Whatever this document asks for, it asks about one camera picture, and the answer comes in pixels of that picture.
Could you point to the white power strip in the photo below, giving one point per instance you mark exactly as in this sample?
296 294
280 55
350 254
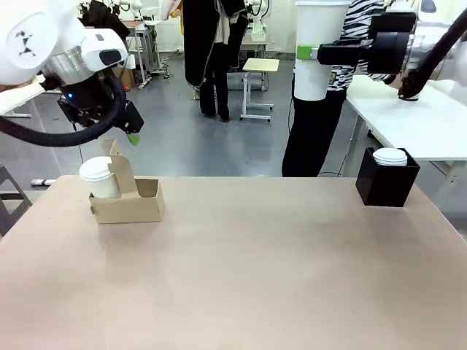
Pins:
42 182

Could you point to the person in zebra shirt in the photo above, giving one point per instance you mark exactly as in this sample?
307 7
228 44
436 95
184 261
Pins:
313 138

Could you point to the black hanging jacket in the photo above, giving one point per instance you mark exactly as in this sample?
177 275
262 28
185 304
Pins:
104 14

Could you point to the tall white paper cup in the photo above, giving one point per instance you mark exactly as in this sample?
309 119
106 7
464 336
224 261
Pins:
313 29

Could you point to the brown cardboard cup carrier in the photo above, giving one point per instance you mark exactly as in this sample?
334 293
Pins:
127 209

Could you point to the black open box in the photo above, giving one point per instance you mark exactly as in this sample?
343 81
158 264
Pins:
383 186

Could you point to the white background table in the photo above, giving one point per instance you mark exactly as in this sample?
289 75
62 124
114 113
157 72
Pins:
18 96

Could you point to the cream hanging garment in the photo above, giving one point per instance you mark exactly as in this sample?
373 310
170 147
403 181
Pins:
170 8

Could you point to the black metal stand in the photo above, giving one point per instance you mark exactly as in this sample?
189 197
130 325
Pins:
11 204

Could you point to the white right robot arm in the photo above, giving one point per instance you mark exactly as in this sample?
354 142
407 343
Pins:
434 14

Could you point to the metal frame background table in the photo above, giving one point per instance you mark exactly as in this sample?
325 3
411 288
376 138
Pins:
144 43

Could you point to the beige top rolling stool table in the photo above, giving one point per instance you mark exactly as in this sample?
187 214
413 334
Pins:
261 65

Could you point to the white cup lid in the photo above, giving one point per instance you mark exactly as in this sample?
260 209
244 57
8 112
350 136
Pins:
93 169

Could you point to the white side table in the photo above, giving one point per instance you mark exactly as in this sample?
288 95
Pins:
419 124

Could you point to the small white paper cup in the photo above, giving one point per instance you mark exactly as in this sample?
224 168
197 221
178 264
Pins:
104 189

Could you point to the stack of white lids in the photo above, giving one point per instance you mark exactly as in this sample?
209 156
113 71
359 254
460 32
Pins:
390 156

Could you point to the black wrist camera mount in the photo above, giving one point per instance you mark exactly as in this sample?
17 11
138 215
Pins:
394 22

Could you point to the brown cardboard box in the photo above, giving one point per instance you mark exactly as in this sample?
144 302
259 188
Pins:
126 77

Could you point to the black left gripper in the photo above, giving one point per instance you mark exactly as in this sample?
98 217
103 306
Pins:
91 105

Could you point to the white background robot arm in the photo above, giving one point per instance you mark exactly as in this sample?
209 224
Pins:
259 22

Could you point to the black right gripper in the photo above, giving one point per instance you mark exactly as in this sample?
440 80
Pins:
386 54

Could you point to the person in black clothes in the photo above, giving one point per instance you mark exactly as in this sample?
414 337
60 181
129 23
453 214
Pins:
213 73

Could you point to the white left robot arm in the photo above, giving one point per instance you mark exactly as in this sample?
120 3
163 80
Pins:
33 36

